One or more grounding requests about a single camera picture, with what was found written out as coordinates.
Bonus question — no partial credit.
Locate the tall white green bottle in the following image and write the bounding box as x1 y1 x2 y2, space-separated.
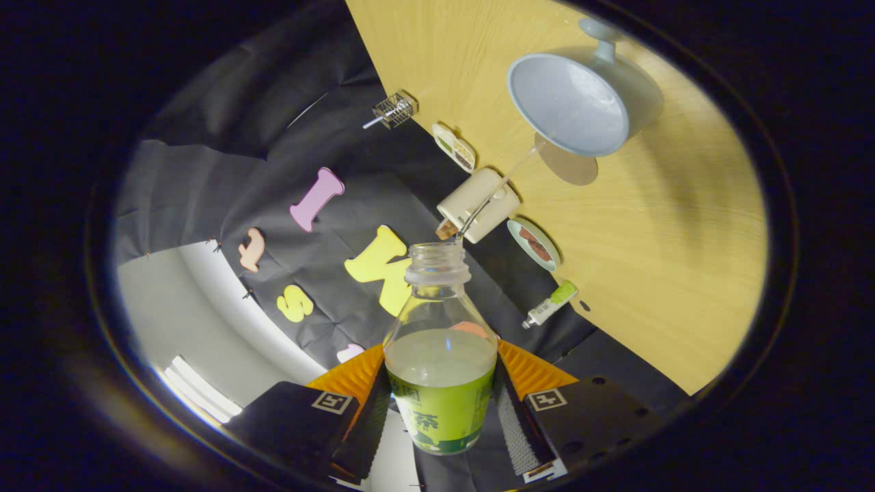
522 279 579 330

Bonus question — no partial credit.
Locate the white toaster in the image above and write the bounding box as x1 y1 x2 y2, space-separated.
437 167 522 245

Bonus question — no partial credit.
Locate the clear glass holder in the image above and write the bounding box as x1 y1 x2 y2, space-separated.
373 92 420 131

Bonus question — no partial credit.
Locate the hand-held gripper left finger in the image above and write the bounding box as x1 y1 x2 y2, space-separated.
222 343 394 487

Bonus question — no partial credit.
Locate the white divided snack dish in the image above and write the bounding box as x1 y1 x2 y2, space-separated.
431 122 477 174

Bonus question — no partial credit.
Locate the round brown coaster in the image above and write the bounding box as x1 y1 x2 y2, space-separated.
535 133 600 187

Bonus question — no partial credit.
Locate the wooden table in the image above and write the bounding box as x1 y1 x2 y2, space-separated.
345 0 768 396

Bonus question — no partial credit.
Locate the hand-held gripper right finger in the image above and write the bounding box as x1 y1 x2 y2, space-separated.
494 339 664 484

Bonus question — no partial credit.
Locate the white cup with handle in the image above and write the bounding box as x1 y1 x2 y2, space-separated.
507 17 665 159

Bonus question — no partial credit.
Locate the clear juice bottle green label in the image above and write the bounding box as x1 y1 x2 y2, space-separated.
382 241 498 456

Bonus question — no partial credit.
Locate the ceiling light panel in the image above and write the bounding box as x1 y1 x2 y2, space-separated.
163 355 243 424

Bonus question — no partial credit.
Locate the pale green plate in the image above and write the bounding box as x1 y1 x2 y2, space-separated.
507 217 563 273

